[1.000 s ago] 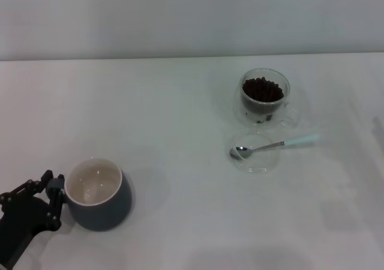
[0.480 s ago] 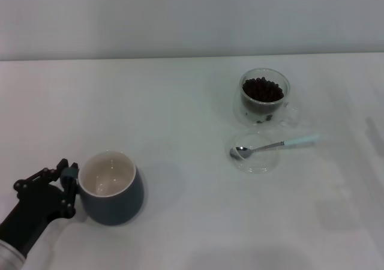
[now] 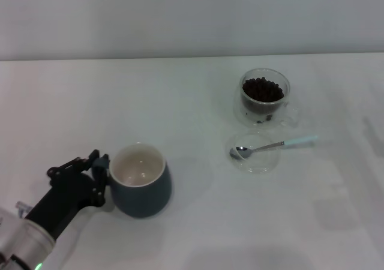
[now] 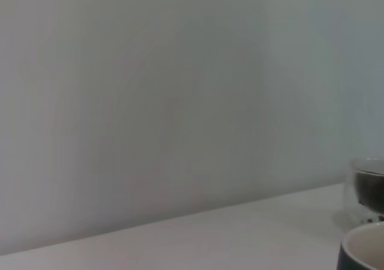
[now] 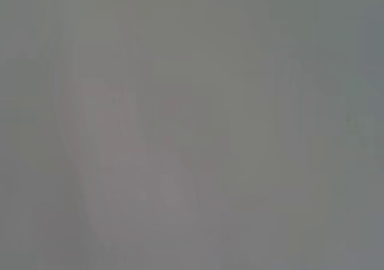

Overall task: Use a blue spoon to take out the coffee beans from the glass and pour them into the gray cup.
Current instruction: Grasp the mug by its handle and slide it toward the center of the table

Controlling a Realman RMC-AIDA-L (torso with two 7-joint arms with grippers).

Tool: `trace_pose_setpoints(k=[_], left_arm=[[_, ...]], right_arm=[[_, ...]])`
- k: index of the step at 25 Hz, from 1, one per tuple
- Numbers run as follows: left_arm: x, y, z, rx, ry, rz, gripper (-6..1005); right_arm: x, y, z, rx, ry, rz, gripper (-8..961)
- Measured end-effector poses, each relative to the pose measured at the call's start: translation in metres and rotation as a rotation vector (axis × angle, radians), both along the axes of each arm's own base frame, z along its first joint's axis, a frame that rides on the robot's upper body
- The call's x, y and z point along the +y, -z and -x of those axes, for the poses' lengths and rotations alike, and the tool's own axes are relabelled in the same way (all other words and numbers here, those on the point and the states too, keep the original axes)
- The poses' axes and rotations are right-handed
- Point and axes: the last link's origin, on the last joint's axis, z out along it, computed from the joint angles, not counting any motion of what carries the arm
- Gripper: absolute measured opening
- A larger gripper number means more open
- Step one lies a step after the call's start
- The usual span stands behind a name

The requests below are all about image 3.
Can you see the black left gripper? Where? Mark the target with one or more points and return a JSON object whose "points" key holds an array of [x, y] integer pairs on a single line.
{"points": [[66, 195]]}

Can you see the dark blue-grey ceramic mug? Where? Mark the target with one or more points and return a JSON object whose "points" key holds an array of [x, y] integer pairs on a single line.
{"points": [[141, 201]]}

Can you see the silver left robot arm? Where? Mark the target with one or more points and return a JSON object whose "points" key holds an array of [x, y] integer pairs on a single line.
{"points": [[21, 240]]}

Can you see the double-walled glass cup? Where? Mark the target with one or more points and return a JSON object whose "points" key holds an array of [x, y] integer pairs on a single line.
{"points": [[240, 111]]}

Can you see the coffee beans in glass cup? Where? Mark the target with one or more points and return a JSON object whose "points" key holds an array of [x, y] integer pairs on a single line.
{"points": [[263, 89]]}

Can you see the clear glass dish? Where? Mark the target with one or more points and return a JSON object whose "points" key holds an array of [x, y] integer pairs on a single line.
{"points": [[264, 162]]}

